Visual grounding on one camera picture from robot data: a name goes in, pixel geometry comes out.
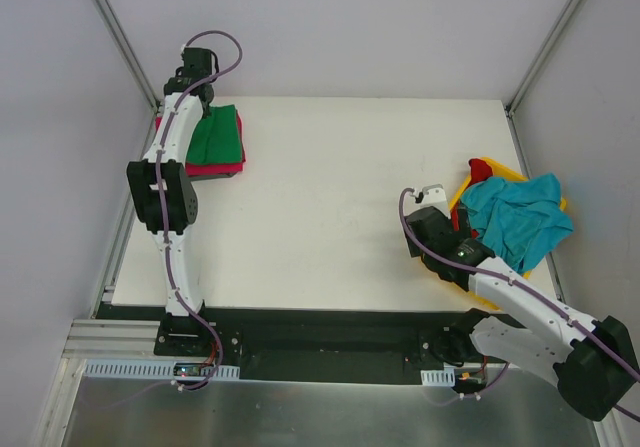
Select purple cable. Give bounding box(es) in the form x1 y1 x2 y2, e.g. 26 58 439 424
154 30 245 393
398 186 640 403

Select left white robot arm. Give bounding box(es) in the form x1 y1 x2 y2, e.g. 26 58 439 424
126 47 219 356

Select aluminium frame post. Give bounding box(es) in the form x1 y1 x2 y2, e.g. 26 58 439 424
92 0 160 112
505 0 585 118

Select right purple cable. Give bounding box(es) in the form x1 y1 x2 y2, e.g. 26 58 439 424
398 186 640 403

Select yellow plastic tray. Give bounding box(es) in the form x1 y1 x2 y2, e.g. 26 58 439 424
418 156 569 312

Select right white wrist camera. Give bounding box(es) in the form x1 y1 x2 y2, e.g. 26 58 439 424
414 184 450 218

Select green t shirt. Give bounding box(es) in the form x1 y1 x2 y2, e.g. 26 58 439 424
187 104 243 166

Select teal t shirt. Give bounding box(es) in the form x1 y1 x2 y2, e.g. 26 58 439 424
461 173 574 274

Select red t shirt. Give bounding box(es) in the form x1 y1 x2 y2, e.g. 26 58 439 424
468 158 493 186

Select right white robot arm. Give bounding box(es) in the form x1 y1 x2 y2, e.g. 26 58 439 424
399 206 639 421

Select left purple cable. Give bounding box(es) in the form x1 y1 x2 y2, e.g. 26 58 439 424
154 30 245 393

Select left aluminium frame post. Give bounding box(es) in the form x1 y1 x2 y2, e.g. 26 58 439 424
92 0 160 112

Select folded magenta t shirt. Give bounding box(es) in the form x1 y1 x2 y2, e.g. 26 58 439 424
185 113 246 178

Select right aluminium frame post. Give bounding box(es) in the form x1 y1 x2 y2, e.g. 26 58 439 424
505 0 585 118

